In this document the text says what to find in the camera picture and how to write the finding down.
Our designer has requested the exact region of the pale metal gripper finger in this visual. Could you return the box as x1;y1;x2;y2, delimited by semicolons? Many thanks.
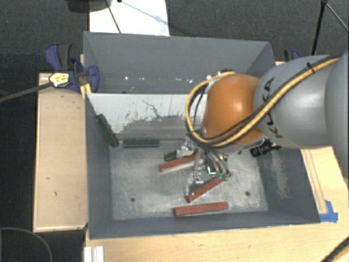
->
176;139;197;159
185;172;204;197

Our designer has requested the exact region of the red-brown flat block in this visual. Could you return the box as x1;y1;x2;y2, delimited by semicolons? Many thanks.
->
159;154;203;173
173;201;230;218
186;170;233;204

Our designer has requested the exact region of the grey metal bin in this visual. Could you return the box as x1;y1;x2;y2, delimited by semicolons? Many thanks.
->
82;31;321;240

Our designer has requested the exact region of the pale wood board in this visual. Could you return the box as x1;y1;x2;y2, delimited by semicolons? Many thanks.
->
32;72;89;233

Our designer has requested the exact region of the black cylinder on white bracket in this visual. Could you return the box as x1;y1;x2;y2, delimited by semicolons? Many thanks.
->
249;140;282;158

